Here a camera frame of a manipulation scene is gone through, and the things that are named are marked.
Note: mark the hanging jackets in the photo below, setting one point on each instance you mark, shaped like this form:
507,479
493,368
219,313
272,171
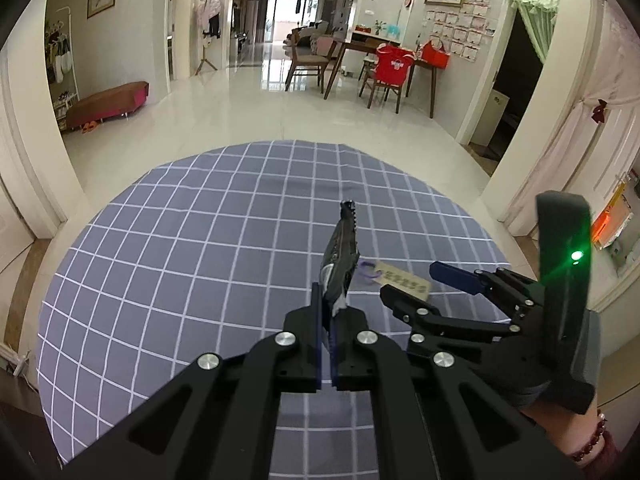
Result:
209,10

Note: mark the orange slippers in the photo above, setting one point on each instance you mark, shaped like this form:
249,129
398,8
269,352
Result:
89,127

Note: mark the white coat rack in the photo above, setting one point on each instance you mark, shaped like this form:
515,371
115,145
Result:
62,60

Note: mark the wooden chair with shirt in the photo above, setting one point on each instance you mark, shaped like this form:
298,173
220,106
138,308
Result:
385,92

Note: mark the grey sofa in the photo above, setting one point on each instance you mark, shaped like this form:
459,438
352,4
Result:
320,30

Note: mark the person's right forearm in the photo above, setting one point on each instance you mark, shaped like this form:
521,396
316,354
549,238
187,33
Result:
555,430

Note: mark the red bag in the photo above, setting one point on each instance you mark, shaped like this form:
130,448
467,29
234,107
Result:
435,54

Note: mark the white appliance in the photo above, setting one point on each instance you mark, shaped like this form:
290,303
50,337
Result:
490,117

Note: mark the green curtain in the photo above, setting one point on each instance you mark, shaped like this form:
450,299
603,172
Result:
537,15

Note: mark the orange plastic stool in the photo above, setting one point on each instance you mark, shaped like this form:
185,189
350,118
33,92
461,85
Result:
602,227

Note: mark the wooden dining chair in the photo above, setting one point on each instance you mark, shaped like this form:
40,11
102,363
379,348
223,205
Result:
310,60

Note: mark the red bow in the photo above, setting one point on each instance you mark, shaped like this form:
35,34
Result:
599,111

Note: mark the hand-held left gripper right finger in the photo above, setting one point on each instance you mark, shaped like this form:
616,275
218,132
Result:
335,365

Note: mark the wooden dining table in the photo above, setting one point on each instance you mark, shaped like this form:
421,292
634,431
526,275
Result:
360,46

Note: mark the group of wall certificates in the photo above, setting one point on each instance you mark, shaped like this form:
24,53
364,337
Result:
465,30

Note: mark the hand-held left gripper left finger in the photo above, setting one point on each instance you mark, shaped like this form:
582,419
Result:
316,340

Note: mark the red shirt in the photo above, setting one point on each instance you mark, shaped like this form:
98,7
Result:
395,65

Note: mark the blue checked tablecloth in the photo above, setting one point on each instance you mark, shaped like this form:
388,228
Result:
200,260

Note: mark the yellow bag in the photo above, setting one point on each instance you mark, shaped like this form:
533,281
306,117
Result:
617,210

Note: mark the wooden tripod stand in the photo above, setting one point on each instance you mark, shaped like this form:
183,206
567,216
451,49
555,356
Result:
205,60

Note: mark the brown upholstered bench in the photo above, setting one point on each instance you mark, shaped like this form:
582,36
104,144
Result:
107,102

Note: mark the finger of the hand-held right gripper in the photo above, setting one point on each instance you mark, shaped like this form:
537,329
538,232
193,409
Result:
452,274
405,305

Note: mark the pink lace curtain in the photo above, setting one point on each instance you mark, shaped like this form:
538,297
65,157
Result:
575,135

